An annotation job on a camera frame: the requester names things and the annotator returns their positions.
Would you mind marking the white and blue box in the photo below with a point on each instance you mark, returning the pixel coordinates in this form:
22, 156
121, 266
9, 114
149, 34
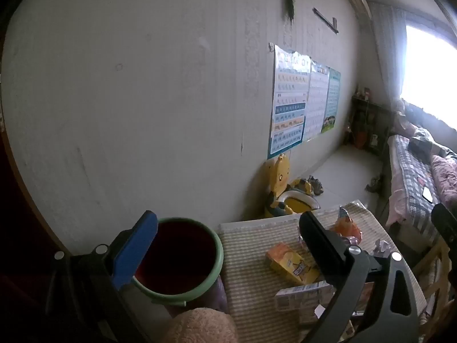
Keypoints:
300, 298

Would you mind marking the orange snack wrapper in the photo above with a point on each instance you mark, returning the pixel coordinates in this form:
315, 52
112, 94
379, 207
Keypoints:
344, 227

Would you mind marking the pale curtain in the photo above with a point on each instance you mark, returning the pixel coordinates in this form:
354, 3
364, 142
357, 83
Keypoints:
387, 50

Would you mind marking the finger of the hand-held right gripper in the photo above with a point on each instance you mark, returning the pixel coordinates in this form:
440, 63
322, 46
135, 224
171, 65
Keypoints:
445, 223

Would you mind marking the grey paper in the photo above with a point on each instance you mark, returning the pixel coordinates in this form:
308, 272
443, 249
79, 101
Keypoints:
382, 247

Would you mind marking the wooden chair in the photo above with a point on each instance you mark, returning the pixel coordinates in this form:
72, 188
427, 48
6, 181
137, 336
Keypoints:
441, 268

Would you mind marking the yellow carton box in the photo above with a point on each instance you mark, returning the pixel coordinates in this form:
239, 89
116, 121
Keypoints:
285, 260

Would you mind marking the green chart wall poster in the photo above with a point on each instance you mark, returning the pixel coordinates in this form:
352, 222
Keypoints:
332, 100

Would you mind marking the yellow duck potty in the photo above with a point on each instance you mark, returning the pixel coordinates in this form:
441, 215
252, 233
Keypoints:
280, 178

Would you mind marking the dark wall rail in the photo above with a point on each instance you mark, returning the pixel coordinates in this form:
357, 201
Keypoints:
325, 19

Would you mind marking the green rimmed red bucket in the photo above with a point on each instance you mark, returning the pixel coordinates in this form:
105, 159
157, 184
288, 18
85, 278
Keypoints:
178, 253

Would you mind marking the bright window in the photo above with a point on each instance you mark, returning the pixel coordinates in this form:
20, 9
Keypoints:
428, 71

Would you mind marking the white chart wall poster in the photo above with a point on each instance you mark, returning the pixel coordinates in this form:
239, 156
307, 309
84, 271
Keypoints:
317, 100

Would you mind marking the large blue wall poster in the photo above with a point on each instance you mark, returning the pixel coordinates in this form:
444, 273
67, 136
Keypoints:
289, 103

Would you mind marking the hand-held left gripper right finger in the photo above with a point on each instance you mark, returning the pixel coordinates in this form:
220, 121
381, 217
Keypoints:
321, 246

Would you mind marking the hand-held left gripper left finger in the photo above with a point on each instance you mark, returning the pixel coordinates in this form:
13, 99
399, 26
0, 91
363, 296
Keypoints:
134, 253

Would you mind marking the pink fuzzy object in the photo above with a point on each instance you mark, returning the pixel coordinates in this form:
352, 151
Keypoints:
200, 325

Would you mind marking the pink quilt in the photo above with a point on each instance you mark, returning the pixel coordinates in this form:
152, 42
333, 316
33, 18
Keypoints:
446, 178

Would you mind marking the dark wooden shelf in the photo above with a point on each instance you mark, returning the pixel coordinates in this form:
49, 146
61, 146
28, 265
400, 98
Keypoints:
367, 121

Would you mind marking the mobile phone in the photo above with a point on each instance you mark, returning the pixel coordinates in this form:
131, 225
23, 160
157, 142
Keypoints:
427, 194

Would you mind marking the striped beige mat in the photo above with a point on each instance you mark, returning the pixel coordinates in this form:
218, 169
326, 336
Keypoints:
250, 257

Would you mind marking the pair of dark shoes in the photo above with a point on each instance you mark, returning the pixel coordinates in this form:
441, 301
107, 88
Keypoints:
375, 185
314, 185

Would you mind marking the bed with plaid sheet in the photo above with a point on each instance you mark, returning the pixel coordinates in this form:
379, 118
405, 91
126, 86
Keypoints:
410, 178

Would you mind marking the dark clothes pile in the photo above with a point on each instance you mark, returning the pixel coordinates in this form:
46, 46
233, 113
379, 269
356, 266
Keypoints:
425, 143

